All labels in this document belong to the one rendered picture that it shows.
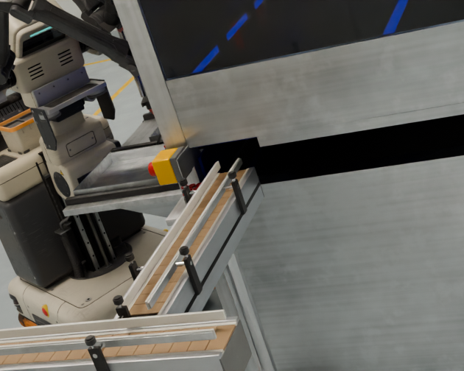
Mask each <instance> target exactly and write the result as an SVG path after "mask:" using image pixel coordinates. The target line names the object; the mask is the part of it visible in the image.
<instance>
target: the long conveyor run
mask: <svg viewBox="0 0 464 371"><path fill-rule="evenodd" d="M123 302H124V299H123V296H121V295H116V296H115V297H114V298H113V303H114V305H118V306H117V307H116V312H117V314H118V316H119V317H118V318H117V319H106V320H97V321H88V322H73V323H64V324H56V325H39V326H31V327H22V328H6V329H0V371H245V369H246V367H247V364H248V362H249V360H250V357H251V356H252V353H251V350H250V346H249V344H248V341H247V337H246V335H245V332H244V329H243V327H242V323H241V321H240V319H239V317H238V316H237V317H226V316H227V315H226V313H225V309H221V310H213V311H196V312H188V313H179V314H163V315H155V316H146V317H131V315H130V312H129V310H128V307H127V306H126V305H122V303H123Z"/></svg>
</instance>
